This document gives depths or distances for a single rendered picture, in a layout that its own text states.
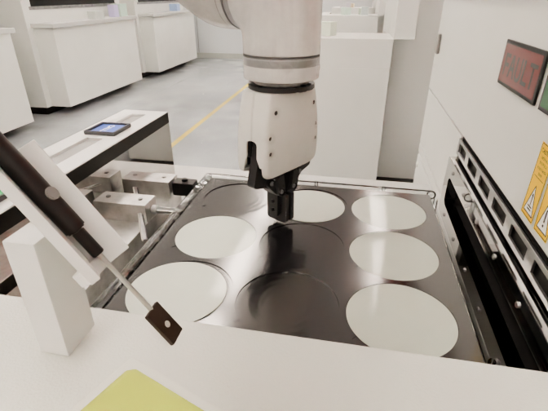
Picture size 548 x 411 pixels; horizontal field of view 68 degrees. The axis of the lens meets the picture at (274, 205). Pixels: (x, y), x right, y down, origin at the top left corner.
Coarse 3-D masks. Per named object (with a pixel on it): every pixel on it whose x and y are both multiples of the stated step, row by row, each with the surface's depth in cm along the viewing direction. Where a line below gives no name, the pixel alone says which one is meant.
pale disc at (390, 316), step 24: (384, 288) 42; (408, 288) 42; (360, 312) 39; (384, 312) 39; (408, 312) 39; (432, 312) 39; (360, 336) 36; (384, 336) 36; (408, 336) 36; (432, 336) 36; (456, 336) 36
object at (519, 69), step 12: (516, 48) 44; (504, 60) 47; (516, 60) 43; (528, 60) 40; (540, 60) 38; (504, 72) 47; (516, 72) 43; (528, 72) 40; (516, 84) 43; (528, 84) 40; (528, 96) 39
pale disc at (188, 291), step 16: (160, 272) 44; (176, 272) 45; (192, 272) 45; (208, 272) 45; (144, 288) 42; (160, 288) 42; (176, 288) 42; (192, 288) 42; (208, 288) 42; (224, 288) 42; (128, 304) 40; (176, 304) 40; (192, 304) 40; (208, 304) 40; (192, 320) 38
